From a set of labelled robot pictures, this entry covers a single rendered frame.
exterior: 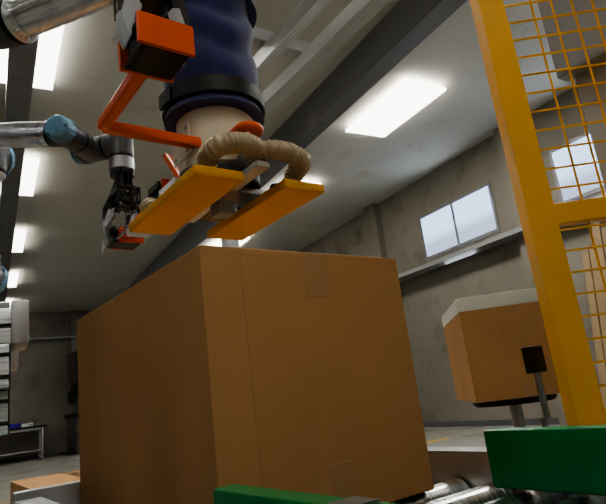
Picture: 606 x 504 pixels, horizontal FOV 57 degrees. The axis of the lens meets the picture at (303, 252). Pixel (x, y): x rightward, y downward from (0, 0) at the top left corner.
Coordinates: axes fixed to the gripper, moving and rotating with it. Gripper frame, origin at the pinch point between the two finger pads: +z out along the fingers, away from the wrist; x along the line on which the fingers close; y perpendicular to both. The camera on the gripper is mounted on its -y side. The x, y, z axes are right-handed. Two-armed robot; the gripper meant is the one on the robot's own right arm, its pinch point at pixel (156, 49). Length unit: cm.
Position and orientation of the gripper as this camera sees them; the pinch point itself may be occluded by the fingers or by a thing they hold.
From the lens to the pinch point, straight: 91.1
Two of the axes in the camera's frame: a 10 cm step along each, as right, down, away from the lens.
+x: -7.9, -0.5, -6.0
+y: -5.9, 2.8, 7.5
